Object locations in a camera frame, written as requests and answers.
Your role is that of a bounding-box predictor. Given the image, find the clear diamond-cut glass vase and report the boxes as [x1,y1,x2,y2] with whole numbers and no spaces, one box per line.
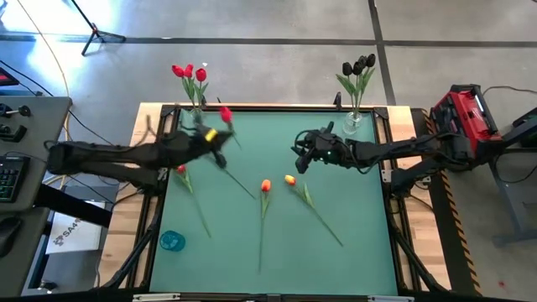
[342,111,364,135]

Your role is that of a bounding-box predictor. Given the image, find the black tripod stand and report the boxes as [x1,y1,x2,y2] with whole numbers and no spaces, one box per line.
[69,0,127,57]

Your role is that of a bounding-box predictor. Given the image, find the white label plate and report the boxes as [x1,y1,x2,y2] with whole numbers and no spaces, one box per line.
[368,295,415,302]
[133,293,181,302]

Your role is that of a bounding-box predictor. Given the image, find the white paper sheet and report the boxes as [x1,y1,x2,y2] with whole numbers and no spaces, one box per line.
[44,200,106,256]

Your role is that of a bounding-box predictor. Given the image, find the black handle grip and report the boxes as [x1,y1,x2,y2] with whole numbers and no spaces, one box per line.
[0,124,29,143]

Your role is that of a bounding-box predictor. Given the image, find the black keyboard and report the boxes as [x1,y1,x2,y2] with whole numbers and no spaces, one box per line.
[0,155,29,204]

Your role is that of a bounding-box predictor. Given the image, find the black computer mouse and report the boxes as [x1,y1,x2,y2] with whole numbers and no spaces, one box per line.
[0,216,23,258]

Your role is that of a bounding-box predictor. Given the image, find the grey metal stand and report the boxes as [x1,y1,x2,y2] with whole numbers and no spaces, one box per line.
[488,142,537,248]

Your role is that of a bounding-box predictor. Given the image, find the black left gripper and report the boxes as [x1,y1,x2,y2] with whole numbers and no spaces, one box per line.
[167,125,234,169]

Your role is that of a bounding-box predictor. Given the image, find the blue glass vase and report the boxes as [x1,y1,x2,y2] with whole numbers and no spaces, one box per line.
[159,229,187,253]

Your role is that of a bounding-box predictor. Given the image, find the black yellow hazard strip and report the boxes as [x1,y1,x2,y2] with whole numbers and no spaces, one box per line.
[422,109,483,297]

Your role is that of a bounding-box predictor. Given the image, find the grey side desk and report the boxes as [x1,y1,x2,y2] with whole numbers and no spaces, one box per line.
[0,96,73,297]

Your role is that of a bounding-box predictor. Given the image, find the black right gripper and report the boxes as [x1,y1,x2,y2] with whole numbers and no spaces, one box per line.
[295,121,352,174]

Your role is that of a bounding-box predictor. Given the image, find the green table mat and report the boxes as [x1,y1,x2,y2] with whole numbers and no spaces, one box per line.
[149,109,399,297]

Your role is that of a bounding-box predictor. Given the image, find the orange artificial tulip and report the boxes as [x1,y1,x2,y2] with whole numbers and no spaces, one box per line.
[257,179,273,274]

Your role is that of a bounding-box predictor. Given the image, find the clear bulbous glass vase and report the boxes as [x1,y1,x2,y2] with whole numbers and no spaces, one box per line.
[189,104,207,127]

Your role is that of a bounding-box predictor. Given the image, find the red-orange artificial tulip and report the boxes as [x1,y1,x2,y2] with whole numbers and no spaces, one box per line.
[175,164,212,239]

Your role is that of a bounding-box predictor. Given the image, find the yellow cable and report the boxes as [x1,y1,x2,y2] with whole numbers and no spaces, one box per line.
[15,0,72,188]

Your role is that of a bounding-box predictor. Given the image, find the yellow-orange artificial tulip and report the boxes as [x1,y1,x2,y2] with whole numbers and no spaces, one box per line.
[284,174,344,247]

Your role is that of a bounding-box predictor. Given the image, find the red artificial tulip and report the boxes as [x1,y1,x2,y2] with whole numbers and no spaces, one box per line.
[194,67,209,114]
[184,63,201,114]
[171,64,198,114]
[216,105,257,200]

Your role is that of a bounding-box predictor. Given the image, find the black monitor red stripe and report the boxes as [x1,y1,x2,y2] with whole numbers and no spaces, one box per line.
[0,65,21,88]

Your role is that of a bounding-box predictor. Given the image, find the black support bar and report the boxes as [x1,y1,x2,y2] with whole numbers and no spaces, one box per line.
[35,183,113,229]

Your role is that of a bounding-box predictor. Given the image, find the black aluminium rig frame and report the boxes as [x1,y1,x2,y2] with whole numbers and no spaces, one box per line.
[94,102,452,302]

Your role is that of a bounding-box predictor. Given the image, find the black platform base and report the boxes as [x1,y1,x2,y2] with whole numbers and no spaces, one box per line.
[409,108,477,294]

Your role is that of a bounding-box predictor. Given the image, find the black camera cable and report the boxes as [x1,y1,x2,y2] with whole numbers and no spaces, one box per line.
[292,128,320,148]

